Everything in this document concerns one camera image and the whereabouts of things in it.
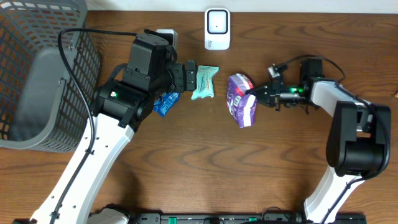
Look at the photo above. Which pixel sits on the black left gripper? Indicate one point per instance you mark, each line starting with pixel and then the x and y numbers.
pixel 189 75

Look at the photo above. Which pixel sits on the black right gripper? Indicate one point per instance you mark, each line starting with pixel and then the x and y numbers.
pixel 276 92

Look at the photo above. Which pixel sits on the purple pink liners pack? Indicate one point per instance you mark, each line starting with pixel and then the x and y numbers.
pixel 241 106

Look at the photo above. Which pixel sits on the mint green wipes packet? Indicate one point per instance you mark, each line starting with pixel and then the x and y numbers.
pixel 205 87

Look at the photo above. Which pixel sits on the blue snack packet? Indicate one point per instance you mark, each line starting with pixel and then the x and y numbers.
pixel 165 102

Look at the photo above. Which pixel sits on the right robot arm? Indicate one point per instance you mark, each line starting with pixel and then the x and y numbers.
pixel 359 142

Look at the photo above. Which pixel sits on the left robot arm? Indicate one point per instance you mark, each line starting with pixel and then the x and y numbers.
pixel 118 109

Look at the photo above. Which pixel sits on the white barcode scanner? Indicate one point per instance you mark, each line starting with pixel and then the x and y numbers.
pixel 217 29

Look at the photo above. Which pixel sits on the grey plastic mesh basket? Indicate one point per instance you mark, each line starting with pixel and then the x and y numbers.
pixel 49 71

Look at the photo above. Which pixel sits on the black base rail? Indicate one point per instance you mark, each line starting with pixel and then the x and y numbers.
pixel 217 218

